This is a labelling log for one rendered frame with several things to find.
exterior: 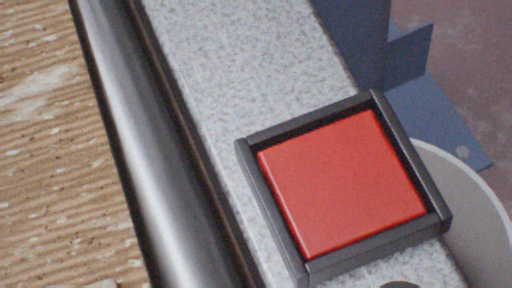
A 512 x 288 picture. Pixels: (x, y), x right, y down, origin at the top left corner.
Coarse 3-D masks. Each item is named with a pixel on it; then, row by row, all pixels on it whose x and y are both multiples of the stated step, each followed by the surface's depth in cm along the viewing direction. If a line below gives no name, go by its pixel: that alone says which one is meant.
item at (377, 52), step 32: (320, 0) 112; (352, 0) 113; (384, 0) 118; (352, 32) 119; (384, 32) 125; (416, 32) 143; (352, 64) 125; (384, 64) 136; (416, 64) 151; (416, 96) 153; (416, 128) 150; (448, 128) 150; (480, 160) 147
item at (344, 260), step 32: (352, 96) 46; (384, 96) 46; (288, 128) 45; (384, 128) 46; (416, 160) 44; (256, 192) 44; (416, 224) 43; (448, 224) 43; (288, 256) 42; (352, 256) 42; (384, 256) 44
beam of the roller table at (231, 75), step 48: (144, 0) 52; (192, 0) 51; (240, 0) 51; (288, 0) 51; (192, 48) 50; (240, 48) 50; (288, 48) 50; (336, 48) 50; (192, 96) 49; (240, 96) 48; (288, 96) 48; (336, 96) 48; (240, 192) 46; (240, 240) 47; (432, 240) 44
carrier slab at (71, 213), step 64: (0, 0) 50; (64, 0) 49; (0, 64) 48; (64, 64) 47; (0, 128) 46; (64, 128) 46; (0, 192) 44; (64, 192) 44; (0, 256) 43; (64, 256) 42; (128, 256) 42
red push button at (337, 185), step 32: (320, 128) 46; (352, 128) 46; (288, 160) 45; (320, 160) 45; (352, 160) 45; (384, 160) 45; (288, 192) 44; (320, 192) 44; (352, 192) 44; (384, 192) 44; (416, 192) 44; (288, 224) 44; (320, 224) 43; (352, 224) 43; (384, 224) 43; (320, 256) 43
